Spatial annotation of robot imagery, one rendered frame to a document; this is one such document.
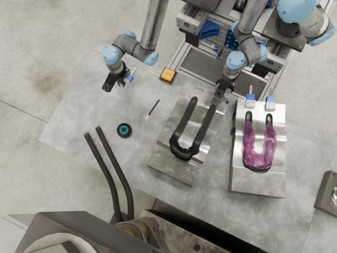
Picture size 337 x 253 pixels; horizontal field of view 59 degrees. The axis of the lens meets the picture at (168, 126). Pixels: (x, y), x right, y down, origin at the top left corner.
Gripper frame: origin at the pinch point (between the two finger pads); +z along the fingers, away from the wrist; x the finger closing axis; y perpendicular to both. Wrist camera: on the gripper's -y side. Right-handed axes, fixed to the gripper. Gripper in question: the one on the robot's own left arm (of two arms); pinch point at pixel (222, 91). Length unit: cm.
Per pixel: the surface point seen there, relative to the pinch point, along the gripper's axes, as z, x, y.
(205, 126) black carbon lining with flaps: -3.2, -1.2, -23.4
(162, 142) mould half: -8.2, 13.7, -43.2
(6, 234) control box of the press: -62, 32, -99
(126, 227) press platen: -70, 1, -79
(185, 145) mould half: -8.9, 2.9, -38.8
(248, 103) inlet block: -3.6, -15.3, -1.4
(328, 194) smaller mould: -2, -70, -25
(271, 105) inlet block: -3.5, -26.2, 3.6
